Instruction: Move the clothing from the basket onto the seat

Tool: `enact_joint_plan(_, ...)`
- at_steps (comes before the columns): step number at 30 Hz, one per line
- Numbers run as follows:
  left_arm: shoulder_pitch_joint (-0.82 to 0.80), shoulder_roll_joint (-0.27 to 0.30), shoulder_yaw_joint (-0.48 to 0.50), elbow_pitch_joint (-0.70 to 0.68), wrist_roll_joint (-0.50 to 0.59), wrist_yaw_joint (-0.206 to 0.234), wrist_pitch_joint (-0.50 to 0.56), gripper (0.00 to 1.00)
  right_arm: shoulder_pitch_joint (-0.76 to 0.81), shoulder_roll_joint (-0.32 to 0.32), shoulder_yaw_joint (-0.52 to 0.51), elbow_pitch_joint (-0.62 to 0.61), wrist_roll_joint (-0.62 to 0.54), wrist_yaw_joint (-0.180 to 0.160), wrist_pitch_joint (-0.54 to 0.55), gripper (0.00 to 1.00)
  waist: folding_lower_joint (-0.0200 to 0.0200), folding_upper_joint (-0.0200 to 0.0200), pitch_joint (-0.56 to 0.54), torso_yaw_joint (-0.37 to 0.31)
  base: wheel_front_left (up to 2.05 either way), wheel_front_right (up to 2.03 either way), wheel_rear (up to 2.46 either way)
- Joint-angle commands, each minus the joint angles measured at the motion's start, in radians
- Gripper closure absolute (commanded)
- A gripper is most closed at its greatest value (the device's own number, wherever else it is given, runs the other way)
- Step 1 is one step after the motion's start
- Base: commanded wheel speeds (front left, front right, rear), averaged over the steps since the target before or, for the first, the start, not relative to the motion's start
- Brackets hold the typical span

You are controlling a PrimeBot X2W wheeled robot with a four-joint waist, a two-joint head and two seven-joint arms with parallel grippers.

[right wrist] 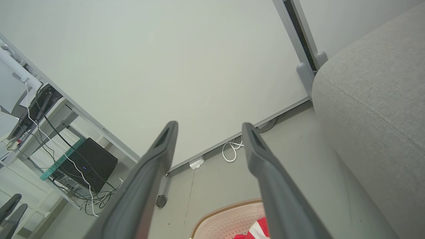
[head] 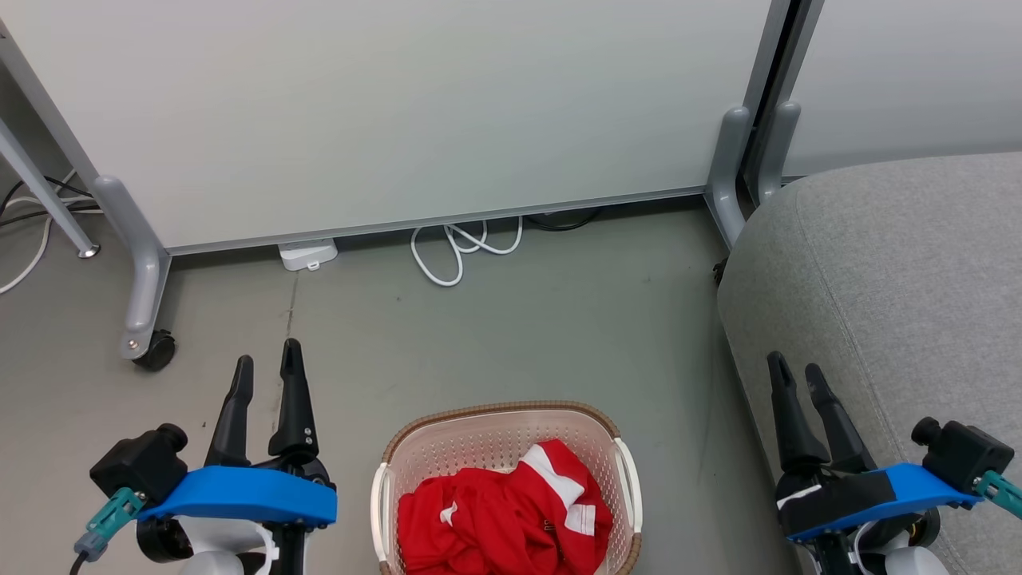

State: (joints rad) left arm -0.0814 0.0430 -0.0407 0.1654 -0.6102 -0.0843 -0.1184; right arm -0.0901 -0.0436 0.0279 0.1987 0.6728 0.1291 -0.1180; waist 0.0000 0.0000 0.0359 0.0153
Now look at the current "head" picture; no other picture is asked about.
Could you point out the grey partition leg with caster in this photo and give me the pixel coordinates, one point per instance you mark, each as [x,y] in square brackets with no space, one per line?
[140,247]

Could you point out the white power adapter box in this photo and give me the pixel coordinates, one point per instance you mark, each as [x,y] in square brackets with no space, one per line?
[307,254]

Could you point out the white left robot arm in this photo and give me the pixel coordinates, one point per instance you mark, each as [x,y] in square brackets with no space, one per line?
[215,551]

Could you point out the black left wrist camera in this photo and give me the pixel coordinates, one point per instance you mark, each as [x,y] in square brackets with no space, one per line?
[140,463]

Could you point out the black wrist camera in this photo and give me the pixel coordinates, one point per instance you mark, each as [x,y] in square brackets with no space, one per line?
[140,463]
[962,454]

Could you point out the large white partition panel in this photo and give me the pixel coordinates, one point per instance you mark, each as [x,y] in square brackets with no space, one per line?
[399,104]

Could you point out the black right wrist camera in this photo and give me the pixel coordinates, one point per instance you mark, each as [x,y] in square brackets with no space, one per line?
[962,454]

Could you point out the red and white garment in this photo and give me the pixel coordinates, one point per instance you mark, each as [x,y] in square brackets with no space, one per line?
[495,519]

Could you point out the black caster wheel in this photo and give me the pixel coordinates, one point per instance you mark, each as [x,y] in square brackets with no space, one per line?
[157,351]

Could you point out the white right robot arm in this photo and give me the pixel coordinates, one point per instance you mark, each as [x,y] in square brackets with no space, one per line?
[902,551]

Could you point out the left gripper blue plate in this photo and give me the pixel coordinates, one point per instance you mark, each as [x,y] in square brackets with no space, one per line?
[239,495]

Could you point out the grey fabric sofa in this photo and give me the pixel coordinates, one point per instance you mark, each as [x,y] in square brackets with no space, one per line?
[894,271]

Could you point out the narrow white partition panel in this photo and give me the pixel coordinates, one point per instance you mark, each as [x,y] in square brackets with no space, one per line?
[910,80]

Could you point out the grey metal table leg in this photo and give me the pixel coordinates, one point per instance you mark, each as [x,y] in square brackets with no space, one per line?
[48,200]

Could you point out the white wicker-rimmed laundry basket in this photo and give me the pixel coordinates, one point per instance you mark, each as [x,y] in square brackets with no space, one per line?
[479,435]

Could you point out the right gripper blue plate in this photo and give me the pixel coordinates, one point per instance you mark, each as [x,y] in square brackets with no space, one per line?
[846,499]

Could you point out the grey partition foot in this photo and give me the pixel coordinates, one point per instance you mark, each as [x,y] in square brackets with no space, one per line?
[728,168]
[778,148]

